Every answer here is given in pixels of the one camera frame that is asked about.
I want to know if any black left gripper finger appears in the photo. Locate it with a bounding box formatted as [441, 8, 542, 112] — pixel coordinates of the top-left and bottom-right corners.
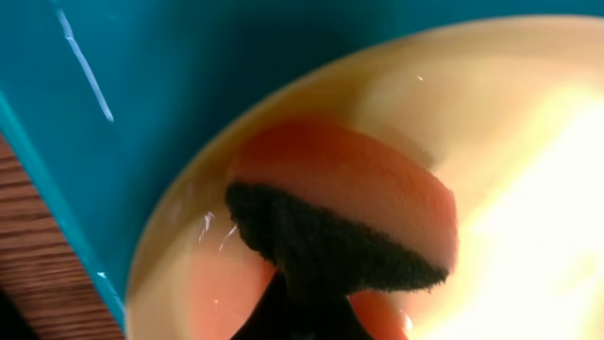
[231, 273, 373, 340]

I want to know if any pink green sponge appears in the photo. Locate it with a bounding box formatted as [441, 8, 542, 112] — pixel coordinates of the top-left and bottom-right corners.
[225, 120, 459, 303]

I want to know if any yellow plate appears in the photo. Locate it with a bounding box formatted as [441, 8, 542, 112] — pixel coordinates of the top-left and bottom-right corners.
[126, 16, 603, 340]

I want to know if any blue plastic tray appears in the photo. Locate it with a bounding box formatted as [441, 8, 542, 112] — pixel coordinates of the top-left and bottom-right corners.
[1, 0, 603, 324]

